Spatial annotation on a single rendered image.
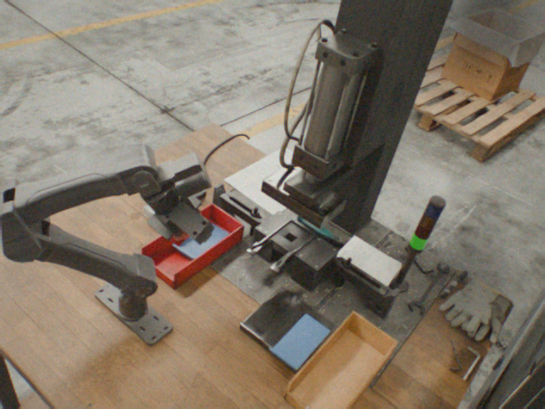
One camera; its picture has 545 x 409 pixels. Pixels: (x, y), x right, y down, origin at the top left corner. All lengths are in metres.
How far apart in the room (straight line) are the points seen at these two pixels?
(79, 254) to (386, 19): 0.73
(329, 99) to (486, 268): 2.16
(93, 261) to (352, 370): 0.61
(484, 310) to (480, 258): 1.67
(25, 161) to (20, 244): 2.22
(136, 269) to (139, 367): 0.21
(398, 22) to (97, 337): 0.89
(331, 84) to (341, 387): 0.64
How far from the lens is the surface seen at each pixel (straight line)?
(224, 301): 1.26
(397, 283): 1.41
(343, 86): 1.02
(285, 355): 1.17
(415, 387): 1.25
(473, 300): 1.46
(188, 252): 1.35
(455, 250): 3.07
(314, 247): 1.31
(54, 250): 1.02
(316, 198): 1.16
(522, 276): 3.14
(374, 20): 1.05
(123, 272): 1.08
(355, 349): 1.24
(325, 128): 1.07
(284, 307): 1.25
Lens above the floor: 1.89
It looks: 41 degrees down
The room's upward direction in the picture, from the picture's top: 11 degrees clockwise
